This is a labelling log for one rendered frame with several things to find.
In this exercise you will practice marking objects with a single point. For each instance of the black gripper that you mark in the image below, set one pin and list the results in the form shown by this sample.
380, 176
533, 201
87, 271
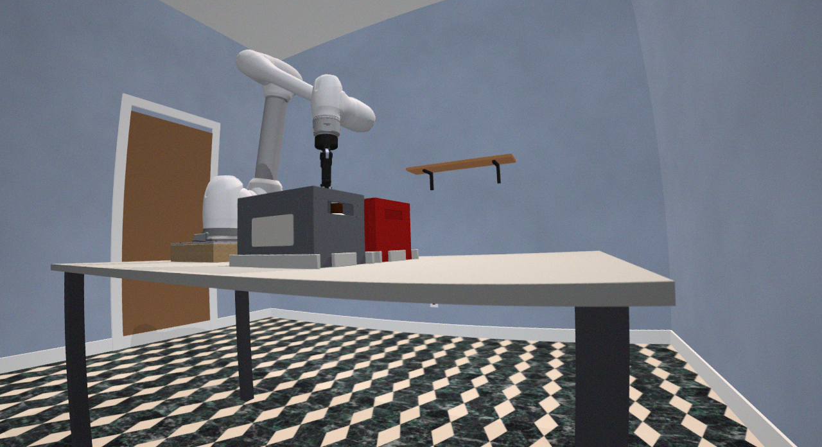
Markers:
325, 141

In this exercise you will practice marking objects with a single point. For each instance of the dark grey crate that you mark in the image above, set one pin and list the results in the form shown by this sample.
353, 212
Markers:
298, 221

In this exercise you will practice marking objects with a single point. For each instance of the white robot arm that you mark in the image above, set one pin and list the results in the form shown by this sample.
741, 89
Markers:
330, 107

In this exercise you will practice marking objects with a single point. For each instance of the red divided crate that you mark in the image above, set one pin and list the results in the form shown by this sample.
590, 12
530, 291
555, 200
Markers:
387, 226

